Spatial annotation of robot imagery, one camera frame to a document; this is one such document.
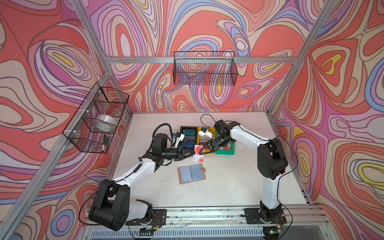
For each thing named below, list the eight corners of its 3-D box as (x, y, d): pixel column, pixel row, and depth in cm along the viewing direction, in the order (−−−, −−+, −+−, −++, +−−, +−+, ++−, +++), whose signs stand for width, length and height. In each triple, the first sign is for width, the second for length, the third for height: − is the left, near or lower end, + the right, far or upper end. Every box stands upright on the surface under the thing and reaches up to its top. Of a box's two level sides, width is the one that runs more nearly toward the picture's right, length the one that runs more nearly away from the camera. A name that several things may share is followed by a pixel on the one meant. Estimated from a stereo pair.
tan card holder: (179, 184, 86) (178, 183, 85) (177, 169, 92) (176, 167, 91) (207, 179, 88) (207, 177, 87) (203, 164, 94) (203, 162, 93)
